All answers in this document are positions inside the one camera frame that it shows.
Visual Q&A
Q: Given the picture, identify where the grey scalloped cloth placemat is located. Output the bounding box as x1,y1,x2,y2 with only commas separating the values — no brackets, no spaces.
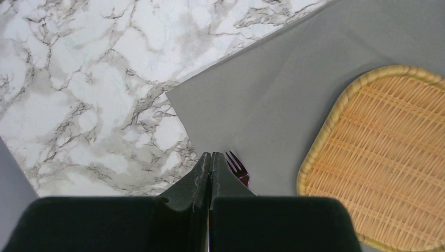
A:
165,0,445,252

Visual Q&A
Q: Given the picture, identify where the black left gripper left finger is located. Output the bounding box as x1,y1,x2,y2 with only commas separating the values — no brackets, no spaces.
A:
4,152,211,251

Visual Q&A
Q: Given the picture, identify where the woven yellow wicker tray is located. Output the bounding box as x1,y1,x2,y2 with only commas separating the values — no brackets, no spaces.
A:
296,65,444,251

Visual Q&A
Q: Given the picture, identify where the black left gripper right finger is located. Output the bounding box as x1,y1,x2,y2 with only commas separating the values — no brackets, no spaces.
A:
209,152,361,251

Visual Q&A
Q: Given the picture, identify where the purple iridescent fork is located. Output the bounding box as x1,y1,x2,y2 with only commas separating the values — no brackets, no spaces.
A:
225,151,250,187

